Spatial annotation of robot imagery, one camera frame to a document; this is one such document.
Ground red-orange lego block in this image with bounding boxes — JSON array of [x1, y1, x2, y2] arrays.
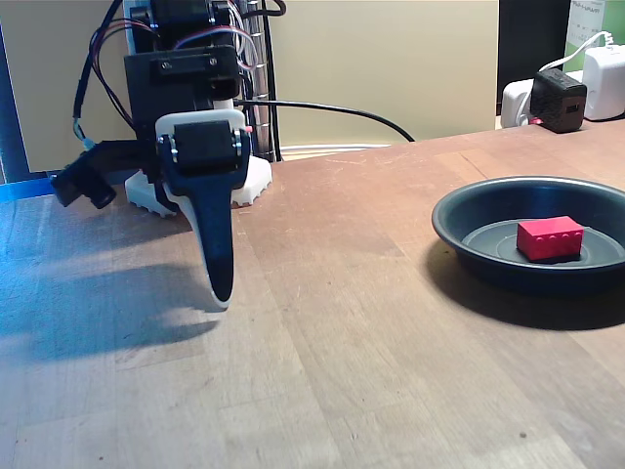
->
[[516, 215, 586, 263]]

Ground dark round bin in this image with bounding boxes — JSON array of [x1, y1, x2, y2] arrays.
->
[[431, 176, 625, 297]]

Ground chrome ribbed pole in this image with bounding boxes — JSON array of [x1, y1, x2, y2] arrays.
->
[[241, 0, 275, 160]]

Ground bright blue strip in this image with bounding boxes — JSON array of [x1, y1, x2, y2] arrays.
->
[[0, 178, 58, 202]]

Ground beige backdrop board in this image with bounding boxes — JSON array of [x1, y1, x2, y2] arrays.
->
[[0, 0, 143, 175]]

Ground black panel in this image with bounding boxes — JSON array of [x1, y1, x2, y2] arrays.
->
[[497, 0, 572, 104]]

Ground black cube charger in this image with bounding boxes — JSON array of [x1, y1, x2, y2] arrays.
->
[[529, 67, 589, 134]]

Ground green and white box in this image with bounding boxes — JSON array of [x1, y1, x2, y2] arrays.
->
[[564, 0, 609, 74]]

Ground white power adapter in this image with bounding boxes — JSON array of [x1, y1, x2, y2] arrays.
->
[[582, 44, 625, 122]]

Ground black vertical cable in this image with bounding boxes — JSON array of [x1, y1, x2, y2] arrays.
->
[[238, 0, 288, 163]]

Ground black arching cable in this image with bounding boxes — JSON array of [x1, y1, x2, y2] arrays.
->
[[232, 99, 417, 144]]

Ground white and red servo wires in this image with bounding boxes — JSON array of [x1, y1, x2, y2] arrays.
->
[[173, 19, 260, 69]]

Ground black gripper-mounted camera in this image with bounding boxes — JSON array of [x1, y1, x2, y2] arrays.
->
[[50, 140, 160, 210]]

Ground black camera cable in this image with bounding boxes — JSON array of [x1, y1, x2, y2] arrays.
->
[[71, 0, 123, 150]]

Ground dark blue post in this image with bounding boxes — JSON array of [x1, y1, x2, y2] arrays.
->
[[0, 23, 30, 185]]

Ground white adapter cable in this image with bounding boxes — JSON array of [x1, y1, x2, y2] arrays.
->
[[516, 30, 615, 126]]

